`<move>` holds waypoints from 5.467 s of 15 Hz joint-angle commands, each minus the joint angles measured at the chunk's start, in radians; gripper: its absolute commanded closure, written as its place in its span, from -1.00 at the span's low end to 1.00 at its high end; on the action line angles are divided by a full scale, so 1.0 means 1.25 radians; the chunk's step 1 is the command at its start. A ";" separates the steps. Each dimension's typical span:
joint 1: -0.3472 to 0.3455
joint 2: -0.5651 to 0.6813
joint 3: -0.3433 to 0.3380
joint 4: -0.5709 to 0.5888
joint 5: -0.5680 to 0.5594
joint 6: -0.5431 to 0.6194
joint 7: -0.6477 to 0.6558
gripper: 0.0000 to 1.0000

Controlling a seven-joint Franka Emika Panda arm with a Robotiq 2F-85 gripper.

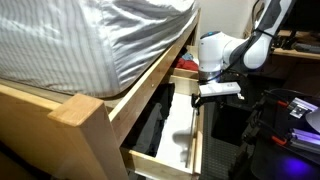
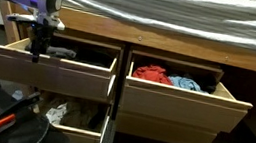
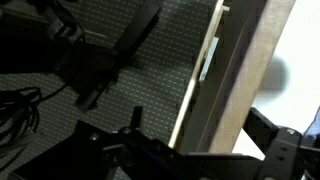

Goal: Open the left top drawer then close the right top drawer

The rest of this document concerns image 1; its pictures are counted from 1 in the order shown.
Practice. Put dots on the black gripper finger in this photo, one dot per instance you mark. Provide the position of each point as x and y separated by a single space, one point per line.
195 103

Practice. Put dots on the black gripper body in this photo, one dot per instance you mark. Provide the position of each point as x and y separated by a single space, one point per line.
208 100

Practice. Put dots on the wooden drawer with red garment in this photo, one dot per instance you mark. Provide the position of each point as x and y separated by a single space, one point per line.
183 73

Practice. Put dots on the wooden drawer with dark clothes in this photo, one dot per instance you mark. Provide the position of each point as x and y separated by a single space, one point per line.
150 165

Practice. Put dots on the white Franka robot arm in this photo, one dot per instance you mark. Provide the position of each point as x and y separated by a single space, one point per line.
213 50

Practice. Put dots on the black garment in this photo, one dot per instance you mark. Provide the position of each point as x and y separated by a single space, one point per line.
166 96

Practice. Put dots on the black bin with white sticker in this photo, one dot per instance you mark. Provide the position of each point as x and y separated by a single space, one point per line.
233 126

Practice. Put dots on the red garment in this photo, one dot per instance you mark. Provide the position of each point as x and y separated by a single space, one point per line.
186 64

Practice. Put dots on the light blue garment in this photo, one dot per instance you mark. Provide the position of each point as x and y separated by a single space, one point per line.
187 56

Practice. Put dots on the grey garment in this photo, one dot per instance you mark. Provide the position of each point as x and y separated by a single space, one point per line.
150 130

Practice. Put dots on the black round base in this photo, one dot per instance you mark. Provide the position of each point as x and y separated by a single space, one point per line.
283 166

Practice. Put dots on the aluminium extrusion bar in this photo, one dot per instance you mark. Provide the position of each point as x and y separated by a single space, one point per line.
305 138

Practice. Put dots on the mattress with grey striped sheet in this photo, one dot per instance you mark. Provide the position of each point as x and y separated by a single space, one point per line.
83 40

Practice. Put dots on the silver metal bracket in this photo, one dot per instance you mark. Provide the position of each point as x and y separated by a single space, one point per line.
301 107

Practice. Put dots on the wooden bed frame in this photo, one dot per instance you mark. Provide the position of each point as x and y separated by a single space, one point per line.
83 140

